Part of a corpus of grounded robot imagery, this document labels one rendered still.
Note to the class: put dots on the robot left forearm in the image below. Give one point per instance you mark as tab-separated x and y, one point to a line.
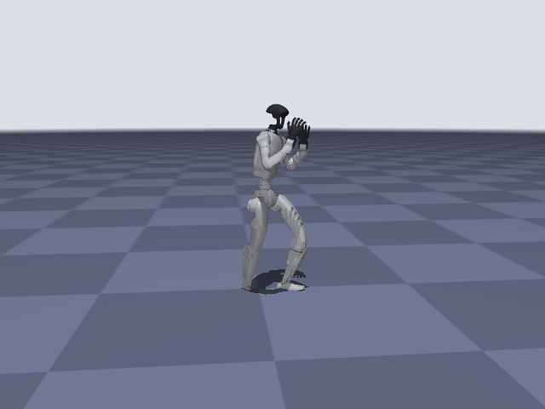
301	154

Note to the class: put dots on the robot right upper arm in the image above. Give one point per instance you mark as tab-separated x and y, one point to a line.
264	142

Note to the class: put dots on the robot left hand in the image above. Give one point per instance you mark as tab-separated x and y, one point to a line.
303	136

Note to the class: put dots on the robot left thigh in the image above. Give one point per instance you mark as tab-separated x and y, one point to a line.
293	220

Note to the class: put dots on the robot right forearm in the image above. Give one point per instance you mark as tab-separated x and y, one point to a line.
281	155

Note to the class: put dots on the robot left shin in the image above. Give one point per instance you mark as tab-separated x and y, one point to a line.
292	264

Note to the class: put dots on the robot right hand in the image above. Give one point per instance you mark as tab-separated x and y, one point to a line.
294	130

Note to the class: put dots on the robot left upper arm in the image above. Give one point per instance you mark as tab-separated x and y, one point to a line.
289	162

